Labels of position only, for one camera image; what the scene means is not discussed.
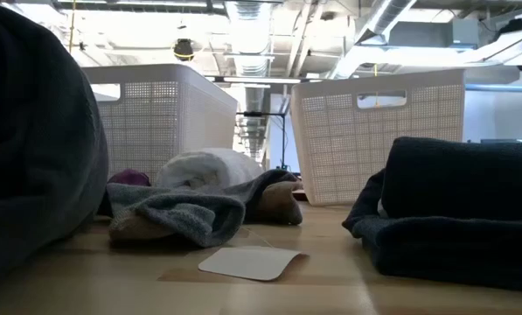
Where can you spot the grey brown-toed sock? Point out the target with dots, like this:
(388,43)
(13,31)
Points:
(278,203)

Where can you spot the white towel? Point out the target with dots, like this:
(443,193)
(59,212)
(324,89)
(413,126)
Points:
(208,168)

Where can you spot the white paper label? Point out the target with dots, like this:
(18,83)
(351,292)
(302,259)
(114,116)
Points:
(249,262)

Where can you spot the navy and purple sock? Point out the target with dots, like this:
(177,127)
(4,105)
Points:
(129,178)

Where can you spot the navy blue pants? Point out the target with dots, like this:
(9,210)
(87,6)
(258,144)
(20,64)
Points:
(453,197)

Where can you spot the dark grey garment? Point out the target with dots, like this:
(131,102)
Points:
(33,131)

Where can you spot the white perforated plastic basket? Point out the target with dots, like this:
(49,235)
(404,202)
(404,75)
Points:
(339,153)
(177,122)

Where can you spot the grey ceiling air unit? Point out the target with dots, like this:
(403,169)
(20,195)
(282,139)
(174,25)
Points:
(440,34)

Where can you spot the silver ceiling duct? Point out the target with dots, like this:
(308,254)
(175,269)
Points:
(249,26)

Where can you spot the black ceiling dome camera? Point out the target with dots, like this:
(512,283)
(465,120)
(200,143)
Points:
(183,50)

